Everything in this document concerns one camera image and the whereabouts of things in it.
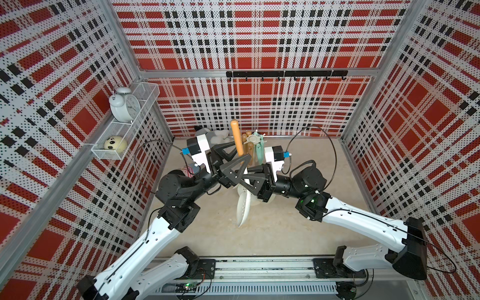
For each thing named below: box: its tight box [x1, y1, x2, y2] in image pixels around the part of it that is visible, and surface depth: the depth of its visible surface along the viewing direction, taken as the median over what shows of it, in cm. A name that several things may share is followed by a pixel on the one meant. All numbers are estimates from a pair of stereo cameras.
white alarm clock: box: [108, 86, 141, 125], surface depth 70 cm
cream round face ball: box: [103, 135, 129, 154], surface depth 65 cm
